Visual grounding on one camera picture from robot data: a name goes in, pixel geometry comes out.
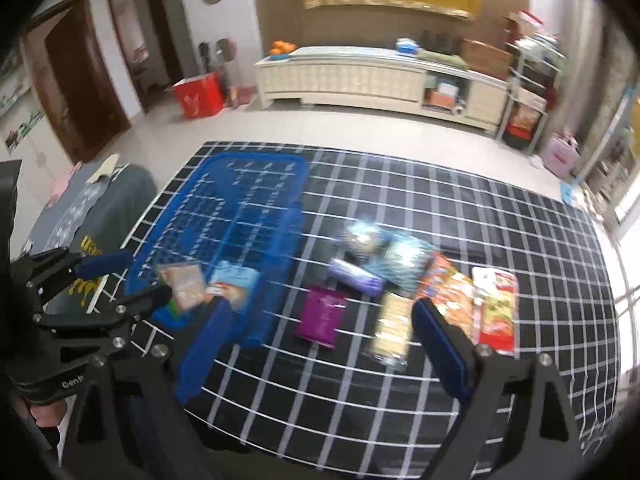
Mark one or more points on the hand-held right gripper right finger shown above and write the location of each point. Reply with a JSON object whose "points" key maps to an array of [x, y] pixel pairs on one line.
{"points": [[440, 355]]}

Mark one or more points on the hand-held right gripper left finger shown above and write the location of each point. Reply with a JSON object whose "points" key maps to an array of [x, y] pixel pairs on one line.
{"points": [[205, 350]]}

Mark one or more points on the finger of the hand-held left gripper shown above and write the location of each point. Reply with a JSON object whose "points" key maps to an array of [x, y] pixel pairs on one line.
{"points": [[157, 298], [105, 264]]}

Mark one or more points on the brown clear snack packet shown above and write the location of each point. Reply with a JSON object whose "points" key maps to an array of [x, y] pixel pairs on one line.
{"points": [[182, 285]]}

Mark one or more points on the pale yellow cracker packet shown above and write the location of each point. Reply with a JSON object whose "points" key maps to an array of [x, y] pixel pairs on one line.
{"points": [[392, 330]]}

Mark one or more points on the orange snack packet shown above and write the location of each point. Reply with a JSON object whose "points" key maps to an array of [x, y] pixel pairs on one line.
{"points": [[450, 295]]}

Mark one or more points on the red and yellow snack packet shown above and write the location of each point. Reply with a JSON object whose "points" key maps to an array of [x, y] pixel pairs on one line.
{"points": [[497, 310]]}

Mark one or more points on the light blue snack packet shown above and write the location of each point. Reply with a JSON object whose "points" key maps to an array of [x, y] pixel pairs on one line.
{"points": [[235, 280]]}

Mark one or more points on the teal snack packet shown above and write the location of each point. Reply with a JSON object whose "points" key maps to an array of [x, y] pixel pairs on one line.
{"points": [[406, 260]]}

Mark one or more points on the purple foil snack packet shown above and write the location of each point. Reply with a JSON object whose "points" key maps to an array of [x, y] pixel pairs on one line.
{"points": [[320, 315]]}

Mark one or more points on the blue plastic mesh basket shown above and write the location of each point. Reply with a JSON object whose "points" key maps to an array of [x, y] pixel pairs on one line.
{"points": [[260, 162]]}

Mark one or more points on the person's left hand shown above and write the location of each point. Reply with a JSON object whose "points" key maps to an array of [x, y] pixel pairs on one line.
{"points": [[45, 415]]}

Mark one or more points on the grey printed cloth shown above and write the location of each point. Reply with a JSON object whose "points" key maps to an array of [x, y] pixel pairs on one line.
{"points": [[110, 210]]}

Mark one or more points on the lavender cookie roll packet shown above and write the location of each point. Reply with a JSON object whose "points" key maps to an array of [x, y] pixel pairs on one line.
{"points": [[355, 276]]}

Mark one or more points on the clear bag of cookies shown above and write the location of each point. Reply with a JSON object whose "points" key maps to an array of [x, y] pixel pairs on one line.
{"points": [[365, 239]]}

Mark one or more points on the black white checkered cloth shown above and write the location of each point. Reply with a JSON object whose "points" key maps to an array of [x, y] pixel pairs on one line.
{"points": [[500, 210]]}

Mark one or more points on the dark brown wooden door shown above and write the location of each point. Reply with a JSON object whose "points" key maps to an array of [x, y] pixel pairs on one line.
{"points": [[80, 90]]}

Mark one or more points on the red cardboard box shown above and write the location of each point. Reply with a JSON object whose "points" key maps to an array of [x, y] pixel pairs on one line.
{"points": [[200, 95]]}

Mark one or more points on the brown framed doorway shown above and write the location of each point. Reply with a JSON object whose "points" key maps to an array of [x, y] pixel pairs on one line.
{"points": [[145, 35]]}

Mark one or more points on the pink bag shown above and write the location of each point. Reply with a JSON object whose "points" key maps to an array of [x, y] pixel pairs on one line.
{"points": [[561, 155]]}

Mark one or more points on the white paper roll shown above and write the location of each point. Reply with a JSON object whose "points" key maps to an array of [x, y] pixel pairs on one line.
{"points": [[460, 108]]}

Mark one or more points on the large printed bag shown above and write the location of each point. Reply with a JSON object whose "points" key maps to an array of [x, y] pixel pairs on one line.
{"points": [[522, 120]]}

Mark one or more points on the orange storage box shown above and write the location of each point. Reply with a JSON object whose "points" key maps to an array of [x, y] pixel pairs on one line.
{"points": [[440, 101]]}

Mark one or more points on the pile of oranges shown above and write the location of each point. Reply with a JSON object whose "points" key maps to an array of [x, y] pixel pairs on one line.
{"points": [[282, 48]]}

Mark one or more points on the white low cabinet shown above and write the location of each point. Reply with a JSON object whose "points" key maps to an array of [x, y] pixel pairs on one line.
{"points": [[350, 80]]}

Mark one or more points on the green folded cloth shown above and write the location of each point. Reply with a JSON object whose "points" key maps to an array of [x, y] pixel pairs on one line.
{"points": [[442, 59]]}

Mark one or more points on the brown cardboard box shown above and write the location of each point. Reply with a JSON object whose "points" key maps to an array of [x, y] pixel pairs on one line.
{"points": [[487, 60]]}

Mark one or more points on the white metal rack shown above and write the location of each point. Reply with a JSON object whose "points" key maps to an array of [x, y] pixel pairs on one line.
{"points": [[535, 60]]}

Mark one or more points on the blue bowl stack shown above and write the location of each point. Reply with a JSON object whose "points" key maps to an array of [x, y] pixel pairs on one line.
{"points": [[407, 46]]}

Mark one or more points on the wall poster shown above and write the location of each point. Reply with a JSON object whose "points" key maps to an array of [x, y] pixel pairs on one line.
{"points": [[17, 105]]}

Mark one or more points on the rackets against wall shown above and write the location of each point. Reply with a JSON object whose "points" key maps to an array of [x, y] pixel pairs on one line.
{"points": [[220, 55]]}

